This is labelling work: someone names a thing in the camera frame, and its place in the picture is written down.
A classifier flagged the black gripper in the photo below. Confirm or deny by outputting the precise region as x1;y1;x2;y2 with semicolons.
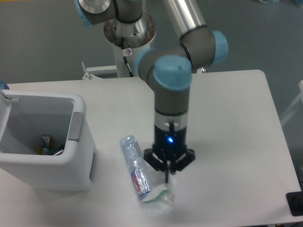
144;126;196;183

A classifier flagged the clear plastic wrapper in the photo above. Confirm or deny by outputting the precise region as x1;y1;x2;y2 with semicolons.
140;165;177;216

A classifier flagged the clear plastic water bottle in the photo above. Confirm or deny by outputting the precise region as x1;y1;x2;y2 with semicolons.
119;135;152;201

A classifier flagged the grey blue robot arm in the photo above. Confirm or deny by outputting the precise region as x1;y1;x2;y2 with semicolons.
75;0;228;175

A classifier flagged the trash inside can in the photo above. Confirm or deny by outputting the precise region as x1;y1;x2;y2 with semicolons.
37;135;65;156

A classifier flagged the white trash can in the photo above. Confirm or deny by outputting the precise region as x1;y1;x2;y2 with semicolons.
0;90;96;191

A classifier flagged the black device at table corner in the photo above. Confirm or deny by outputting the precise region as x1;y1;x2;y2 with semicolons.
286;191;303;217

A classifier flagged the blue object at left edge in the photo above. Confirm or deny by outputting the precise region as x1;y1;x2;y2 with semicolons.
0;81;10;90

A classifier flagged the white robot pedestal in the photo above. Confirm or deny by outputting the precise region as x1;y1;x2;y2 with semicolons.
81;14;206;80

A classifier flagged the black cable on pedestal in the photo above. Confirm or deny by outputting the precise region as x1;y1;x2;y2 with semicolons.
120;36;135;78

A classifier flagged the white frame at right edge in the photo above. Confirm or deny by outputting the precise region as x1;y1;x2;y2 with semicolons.
280;80;303;127

